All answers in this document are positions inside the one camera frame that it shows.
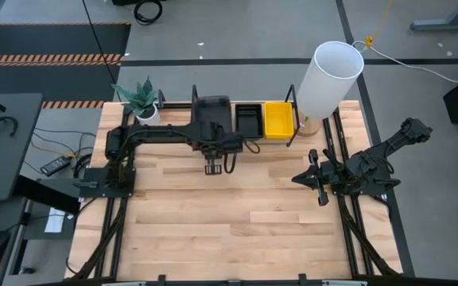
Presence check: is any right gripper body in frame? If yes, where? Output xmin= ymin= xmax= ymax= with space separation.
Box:
xmin=309 ymin=149 xmax=340 ymax=207

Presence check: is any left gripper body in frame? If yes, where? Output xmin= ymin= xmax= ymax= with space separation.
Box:
xmin=192 ymin=134 xmax=245 ymax=154

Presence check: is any grey translucent plastic bin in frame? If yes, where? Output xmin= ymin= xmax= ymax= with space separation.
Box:
xmin=192 ymin=94 xmax=233 ymax=139

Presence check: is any black slotted plastic basket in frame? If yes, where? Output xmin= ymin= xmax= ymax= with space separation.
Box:
xmin=235 ymin=102 xmax=265 ymax=140

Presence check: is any yellow plastic basket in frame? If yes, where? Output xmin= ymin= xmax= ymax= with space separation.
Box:
xmin=263 ymin=102 xmax=296 ymax=141

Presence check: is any green plant white pot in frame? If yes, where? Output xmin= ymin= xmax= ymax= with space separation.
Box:
xmin=111 ymin=75 xmax=161 ymax=129

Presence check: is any white shade lamp wooden base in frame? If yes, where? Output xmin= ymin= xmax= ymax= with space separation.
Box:
xmin=295 ymin=41 xmax=365 ymax=138

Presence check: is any black power adapter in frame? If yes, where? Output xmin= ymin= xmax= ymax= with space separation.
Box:
xmin=39 ymin=154 xmax=73 ymax=178

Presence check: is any black hazard striped floor mat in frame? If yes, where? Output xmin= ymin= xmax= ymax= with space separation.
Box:
xmin=0 ymin=22 xmax=132 ymax=110

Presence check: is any white paper sheet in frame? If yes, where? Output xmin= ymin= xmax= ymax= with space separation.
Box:
xmin=44 ymin=207 xmax=67 ymax=234

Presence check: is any dark grey desk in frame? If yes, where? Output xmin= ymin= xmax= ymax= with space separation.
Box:
xmin=0 ymin=93 xmax=44 ymax=203

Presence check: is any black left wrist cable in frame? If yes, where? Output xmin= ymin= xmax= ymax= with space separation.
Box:
xmin=223 ymin=138 xmax=262 ymax=175

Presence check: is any black metal rack frame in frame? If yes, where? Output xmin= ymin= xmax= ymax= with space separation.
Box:
xmin=188 ymin=84 xmax=300 ymax=151

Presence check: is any coiled black cable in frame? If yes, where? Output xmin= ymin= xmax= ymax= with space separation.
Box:
xmin=133 ymin=0 xmax=164 ymax=26

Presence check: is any long black floor cable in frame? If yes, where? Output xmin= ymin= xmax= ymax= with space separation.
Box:
xmin=80 ymin=0 xmax=119 ymax=95

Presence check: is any white lamp cable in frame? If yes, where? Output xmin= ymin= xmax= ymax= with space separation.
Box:
xmin=351 ymin=39 xmax=458 ymax=84

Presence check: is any yellow hanging cord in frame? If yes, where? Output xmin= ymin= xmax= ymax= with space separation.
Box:
xmin=363 ymin=0 xmax=393 ymax=48

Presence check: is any black aluminium table frame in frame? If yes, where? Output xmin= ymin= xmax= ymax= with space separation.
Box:
xmin=64 ymin=89 xmax=417 ymax=286

